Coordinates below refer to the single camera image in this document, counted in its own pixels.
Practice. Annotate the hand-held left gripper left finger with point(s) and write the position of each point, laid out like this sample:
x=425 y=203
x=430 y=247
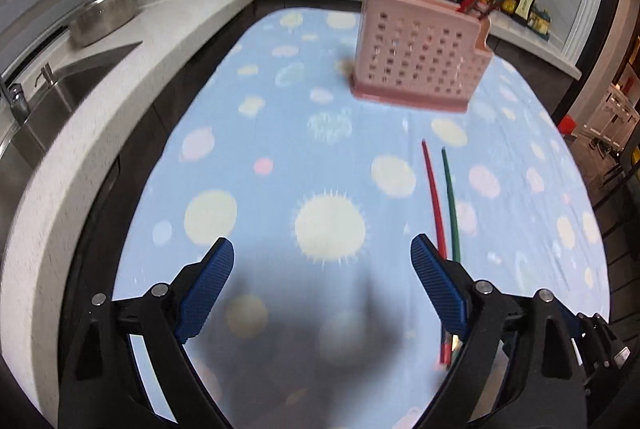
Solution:
x=205 y=294

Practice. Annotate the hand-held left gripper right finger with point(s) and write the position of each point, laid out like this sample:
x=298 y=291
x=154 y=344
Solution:
x=440 y=289

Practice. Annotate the green chopstick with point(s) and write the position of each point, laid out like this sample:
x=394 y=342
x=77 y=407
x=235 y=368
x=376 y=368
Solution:
x=451 y=204

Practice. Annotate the pink utensil holder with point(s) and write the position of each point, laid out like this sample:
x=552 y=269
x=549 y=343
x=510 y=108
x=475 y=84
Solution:
x=415 y=54

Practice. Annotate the brown chopstick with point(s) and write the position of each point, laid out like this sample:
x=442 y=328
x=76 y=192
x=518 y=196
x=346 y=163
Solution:
x=497 y=1

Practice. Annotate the blue printed tablecloth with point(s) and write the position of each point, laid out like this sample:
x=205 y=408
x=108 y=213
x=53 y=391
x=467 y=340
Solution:
x=275 y=124

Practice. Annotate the red bag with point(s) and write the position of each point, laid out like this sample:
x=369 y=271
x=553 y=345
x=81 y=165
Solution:
x=566 y=124

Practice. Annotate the white cabinet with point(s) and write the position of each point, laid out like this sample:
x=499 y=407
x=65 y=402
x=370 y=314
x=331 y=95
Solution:
x=612 y=114

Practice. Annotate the steel sink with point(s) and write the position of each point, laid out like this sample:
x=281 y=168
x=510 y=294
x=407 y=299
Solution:
x=65 y=94

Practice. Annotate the chrome faucet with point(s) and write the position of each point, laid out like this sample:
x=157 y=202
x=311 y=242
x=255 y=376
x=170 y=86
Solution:
x=15 y=101

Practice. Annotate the teal condiment jar set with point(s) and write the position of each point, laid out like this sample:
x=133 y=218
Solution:
x=540 y=21

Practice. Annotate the steel pot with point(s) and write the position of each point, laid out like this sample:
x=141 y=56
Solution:
x=102 y=16

